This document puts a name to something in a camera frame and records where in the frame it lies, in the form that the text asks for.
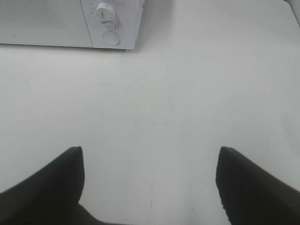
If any white microwave oven body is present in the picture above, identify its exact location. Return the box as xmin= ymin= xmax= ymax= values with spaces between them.
xmin=80 ymin=0 xmax=145 ymax=50

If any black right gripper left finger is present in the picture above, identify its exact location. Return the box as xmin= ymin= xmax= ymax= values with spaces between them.
xmin=0 ymin=146 xmax=107 ymax=225

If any round white door button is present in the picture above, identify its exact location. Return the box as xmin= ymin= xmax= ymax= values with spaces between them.
xmin=103 ymin=31 xmax=120 ymax=45

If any white microwave door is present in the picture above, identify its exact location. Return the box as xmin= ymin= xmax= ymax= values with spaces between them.
xmin=0 ymin=0 xmax=92 ymax=47

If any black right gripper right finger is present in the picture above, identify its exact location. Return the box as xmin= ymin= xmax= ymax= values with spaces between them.
xmin=216 ymin=147 xmax=300 ymax=225

